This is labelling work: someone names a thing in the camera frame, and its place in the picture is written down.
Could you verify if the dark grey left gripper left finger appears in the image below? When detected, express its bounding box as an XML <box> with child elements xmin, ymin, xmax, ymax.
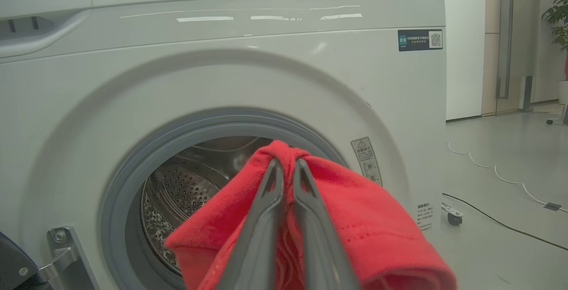
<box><xmin>216</xmin><ymin>157</ymin><xmax>285</xmax><ymax>290</ymax></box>

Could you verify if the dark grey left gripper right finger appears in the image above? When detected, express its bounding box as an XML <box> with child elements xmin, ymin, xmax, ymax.
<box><xmin>292</xmin><ymin>157</ymin><xmax>360</xmax><ymax>290</ymax></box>

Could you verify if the red garment with white band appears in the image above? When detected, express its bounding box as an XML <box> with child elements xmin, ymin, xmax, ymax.
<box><xmin>164</xmin><ymin>140</ymin><xmax>458</xmax><ymax>290</ymax></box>

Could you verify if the white front-load washing machine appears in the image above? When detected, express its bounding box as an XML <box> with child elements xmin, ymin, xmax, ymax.
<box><xmin>0</xmin><ymin>0</ymin><xmax>448</xmax><ymax>290</ymax></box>

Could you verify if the grey wheeled stand base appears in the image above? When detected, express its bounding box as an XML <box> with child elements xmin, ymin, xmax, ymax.
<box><xmin>546</xmin><ymin>103</ymin><xmax>568</xmax><ymax>126</ymax></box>

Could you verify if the green potted plant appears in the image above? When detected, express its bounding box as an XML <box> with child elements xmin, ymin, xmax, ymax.
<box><xmin>541</xmin><ymin>0</ymin><xmax>568</xmax><ymax>104</ymax></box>

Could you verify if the black floor cable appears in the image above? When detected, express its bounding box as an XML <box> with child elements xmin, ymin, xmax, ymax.
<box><xmin>442</xmin><ymin>192</ymin><xmax>568</xmax><ymax>252</ymax></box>

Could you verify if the white floor cable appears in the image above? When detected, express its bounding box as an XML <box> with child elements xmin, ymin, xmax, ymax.
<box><xmin>447</xmin><ymin>141</ymin><xmax>568</xmax><ymax>213</ymax></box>

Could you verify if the glass door with metal handle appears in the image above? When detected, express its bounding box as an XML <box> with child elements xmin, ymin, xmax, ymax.
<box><xmin>485</xmin><ymin>0</ymin><xmax>544</xmax><ymax>117</ymax></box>

